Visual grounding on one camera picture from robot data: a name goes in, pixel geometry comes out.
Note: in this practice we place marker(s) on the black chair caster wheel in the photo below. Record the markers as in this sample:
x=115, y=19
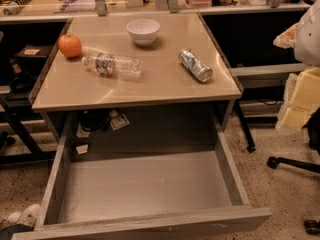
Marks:
x=312, y=227

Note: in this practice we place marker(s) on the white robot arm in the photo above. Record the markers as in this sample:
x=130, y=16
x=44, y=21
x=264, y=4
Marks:
x=302, y=91

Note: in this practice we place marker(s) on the open grey wooden drawer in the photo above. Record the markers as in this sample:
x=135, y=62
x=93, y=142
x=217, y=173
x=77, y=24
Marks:
x=169, y=175

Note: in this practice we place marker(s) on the white ceramic bowl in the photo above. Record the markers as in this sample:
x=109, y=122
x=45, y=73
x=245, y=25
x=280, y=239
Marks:
x=143, y=31

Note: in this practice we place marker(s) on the black office chair base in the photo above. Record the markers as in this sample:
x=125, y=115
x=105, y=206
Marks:
x=314, y=143

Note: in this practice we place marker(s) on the clear plastic water bottle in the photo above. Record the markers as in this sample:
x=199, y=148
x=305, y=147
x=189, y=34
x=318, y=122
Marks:
x=106, y=64

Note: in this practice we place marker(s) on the white sneaker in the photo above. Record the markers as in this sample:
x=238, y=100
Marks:
x=27, y=217

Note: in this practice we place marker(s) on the black box with label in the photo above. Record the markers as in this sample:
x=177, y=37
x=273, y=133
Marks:
x=35, y=54

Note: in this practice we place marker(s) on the silver soda can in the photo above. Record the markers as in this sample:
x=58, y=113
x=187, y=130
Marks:
x=195, y=66

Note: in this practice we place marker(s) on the orange fruit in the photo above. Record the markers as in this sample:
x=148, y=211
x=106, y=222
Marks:
x=70, y=46

